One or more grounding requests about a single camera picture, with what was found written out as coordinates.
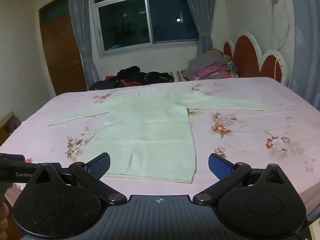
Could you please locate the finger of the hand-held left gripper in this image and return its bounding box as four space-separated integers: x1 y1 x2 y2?
0 153 26 163

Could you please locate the brown wooden door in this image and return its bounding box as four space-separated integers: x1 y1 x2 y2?
39 0 88 97

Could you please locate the red garment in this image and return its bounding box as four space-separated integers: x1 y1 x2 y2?
104 75 137 88

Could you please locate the blue patterned curtain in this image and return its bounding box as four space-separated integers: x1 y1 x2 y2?
287 0 320 105

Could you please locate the grey striped sheet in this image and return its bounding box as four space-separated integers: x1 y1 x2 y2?
167 70 188 82

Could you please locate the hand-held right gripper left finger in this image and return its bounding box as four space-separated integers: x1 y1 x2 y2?
32 152 128 205

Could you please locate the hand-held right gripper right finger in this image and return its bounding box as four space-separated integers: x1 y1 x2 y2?
193 152 288 205

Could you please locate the white knit sweater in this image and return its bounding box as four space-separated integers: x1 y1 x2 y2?
48 90 264 184

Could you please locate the window with white frame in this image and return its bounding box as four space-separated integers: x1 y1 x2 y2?
91 0 200 58

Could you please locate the pile of black clothes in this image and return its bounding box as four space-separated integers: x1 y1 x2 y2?
89 66 175 91

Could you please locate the pile of folded clothes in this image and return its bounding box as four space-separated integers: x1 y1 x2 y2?
181 49 239 82

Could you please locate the wooden furniture edge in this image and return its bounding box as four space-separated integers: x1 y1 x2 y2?
0 112 22 145

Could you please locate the grey blue curtain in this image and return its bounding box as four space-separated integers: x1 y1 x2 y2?
67 0 100 91
180 0 217 55

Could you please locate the white cable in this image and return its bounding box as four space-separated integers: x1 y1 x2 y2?
269 0 292 52

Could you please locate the person's left hand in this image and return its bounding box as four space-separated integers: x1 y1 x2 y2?
0 201 12 233

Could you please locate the red and white headboard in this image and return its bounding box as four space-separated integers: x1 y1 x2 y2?
223 31 288 85

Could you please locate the pink floral bed sheet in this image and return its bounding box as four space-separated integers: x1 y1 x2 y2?
0 77 320 217

